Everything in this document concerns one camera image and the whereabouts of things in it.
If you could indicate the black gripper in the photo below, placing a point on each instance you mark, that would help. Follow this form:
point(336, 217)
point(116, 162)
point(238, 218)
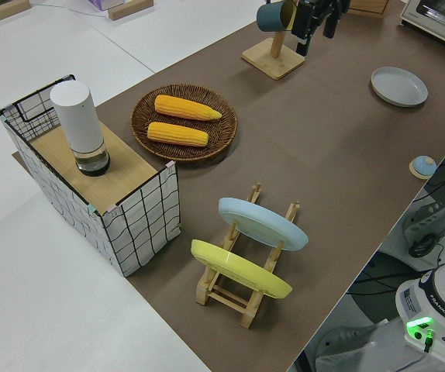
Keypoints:
point(331, 4)

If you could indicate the white cylindrical bottle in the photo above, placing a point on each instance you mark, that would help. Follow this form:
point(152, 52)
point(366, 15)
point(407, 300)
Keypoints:
point(77, 116)

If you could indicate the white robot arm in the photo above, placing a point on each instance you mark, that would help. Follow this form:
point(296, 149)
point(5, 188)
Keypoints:
point(439, 310)

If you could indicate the black round base plate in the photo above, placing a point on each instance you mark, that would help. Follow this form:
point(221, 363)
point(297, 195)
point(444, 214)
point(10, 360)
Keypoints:
point(370, 298)

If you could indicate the brown table mat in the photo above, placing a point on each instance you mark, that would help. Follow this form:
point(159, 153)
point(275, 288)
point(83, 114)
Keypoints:
point(323, 155)

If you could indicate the wooden drawer cabinet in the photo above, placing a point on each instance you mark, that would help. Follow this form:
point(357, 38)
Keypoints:
point(366, 7)

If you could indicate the wooden mug stand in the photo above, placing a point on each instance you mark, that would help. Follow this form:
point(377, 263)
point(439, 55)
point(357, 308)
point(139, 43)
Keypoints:
point(273, 62)

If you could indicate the round wicker basket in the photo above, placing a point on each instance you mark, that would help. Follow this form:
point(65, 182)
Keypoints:
point(222, 131)

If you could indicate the yellow plate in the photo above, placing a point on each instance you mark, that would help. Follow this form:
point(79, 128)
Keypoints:
point(238, 269)

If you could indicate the gray round plate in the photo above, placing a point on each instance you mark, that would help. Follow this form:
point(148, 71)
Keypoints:
point(397, 85)

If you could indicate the light blue plate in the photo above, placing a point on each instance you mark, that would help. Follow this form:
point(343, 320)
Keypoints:
point(261, 224)

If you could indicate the yellow corn cob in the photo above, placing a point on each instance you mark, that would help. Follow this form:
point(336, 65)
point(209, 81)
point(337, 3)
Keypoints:
point(187, 107)
point(176, 133)

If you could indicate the wooden block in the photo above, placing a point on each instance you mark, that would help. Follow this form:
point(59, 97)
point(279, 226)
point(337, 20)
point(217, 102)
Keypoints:
point(129, 9)
point(1, 13)

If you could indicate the wooden dish rack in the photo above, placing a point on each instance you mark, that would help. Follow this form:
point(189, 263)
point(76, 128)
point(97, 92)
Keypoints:
point(204, 294)

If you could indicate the white toaster oven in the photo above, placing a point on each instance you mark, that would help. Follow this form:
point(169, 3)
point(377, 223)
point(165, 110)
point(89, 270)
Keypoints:
point(439, 23)

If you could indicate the purple box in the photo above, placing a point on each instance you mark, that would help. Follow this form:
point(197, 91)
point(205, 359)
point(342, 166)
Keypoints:
point(106, 4)

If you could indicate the teal mug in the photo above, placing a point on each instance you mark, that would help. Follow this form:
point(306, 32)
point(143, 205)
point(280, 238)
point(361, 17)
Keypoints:
point(269, 17)

